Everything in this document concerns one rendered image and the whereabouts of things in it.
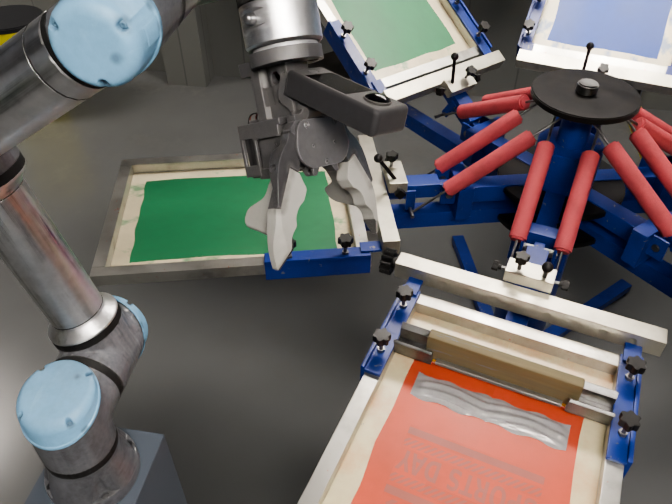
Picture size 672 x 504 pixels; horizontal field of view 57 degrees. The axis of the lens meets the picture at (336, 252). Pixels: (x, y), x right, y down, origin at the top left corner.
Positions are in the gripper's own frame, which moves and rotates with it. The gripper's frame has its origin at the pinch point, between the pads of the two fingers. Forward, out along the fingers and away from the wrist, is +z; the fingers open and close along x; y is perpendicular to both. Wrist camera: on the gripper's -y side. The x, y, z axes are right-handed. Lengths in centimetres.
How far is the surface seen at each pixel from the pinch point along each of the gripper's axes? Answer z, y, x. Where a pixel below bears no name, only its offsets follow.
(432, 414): 55, 37, -62
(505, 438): 61, 23, -68
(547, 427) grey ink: 60, 17, -76
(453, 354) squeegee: 44, 36, -72
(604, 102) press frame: -7, 21, -143
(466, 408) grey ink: 55, 32, -69
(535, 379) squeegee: 50, 19, -78
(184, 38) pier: -93, 335, -239
